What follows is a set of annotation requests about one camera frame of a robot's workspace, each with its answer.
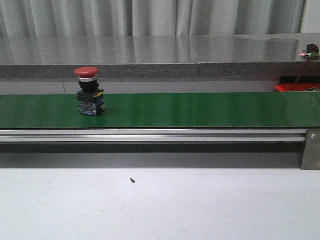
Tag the red mushroom push button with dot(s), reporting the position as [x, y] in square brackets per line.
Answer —
[91, 98]

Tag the grey stone shelf slab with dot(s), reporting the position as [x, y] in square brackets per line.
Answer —
[204, 56]

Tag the green conveyor belt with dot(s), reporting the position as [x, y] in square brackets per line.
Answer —
[165, 110]

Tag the red plastic tray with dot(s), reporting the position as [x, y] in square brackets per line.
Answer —
[299, 87]

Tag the small green circuit board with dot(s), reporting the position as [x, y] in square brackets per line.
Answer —
[312, 52]

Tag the grey curtain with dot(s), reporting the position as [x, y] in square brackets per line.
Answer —
[123, 18]

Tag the aluminium conveyor frame rail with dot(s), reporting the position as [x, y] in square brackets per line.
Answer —
[152, 135]

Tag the grey metal support bracket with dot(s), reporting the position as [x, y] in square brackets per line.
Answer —
[311, 153]

